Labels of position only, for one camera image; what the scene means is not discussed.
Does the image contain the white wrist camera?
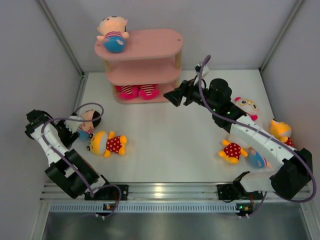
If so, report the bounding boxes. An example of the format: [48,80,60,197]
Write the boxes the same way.
[64,115,83,133]
[193,62,210,79]

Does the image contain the pink plush with glasses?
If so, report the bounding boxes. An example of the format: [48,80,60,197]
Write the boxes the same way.
[234,96,259,122]

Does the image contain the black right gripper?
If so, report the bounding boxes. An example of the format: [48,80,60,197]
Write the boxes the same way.
[164,75,219,113]

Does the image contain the right pink striped plush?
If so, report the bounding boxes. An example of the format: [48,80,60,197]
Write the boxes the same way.
[138,84,160,100]

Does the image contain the yellow plush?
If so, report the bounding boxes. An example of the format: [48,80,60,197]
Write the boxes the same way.
[218,139,250,165]
[269,119,294,147]

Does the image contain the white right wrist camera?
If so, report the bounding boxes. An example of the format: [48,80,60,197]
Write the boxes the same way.
[193,62,210,79]

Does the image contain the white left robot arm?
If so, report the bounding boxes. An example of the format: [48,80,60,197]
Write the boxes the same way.
[25,109,115,201]

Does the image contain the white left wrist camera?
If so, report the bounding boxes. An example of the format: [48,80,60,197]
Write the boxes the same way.
[64,115,83,133]

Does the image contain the left pink striped plush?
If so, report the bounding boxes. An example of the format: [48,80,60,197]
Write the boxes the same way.
[115,85,139,100]

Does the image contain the aluminium front rail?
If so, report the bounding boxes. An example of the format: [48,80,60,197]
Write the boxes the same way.
[39,181,313,214]

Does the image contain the pink three-tier wooden shelf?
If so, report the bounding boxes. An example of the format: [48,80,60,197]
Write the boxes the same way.
[94,28,184,104]

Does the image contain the boy doll blue shorts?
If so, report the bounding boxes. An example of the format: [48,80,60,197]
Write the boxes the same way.
[76,109,103,141]
[247,148,272,169]
[96,16,129,54]

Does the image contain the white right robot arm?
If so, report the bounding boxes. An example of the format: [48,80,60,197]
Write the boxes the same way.
[163,78,317,201]

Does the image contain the yellow plush left table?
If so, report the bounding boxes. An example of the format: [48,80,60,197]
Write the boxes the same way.
[86,131,128,158]

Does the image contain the pink striped plush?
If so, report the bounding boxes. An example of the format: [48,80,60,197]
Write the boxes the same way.
[115,85,139,100]
[138,84,160,100]

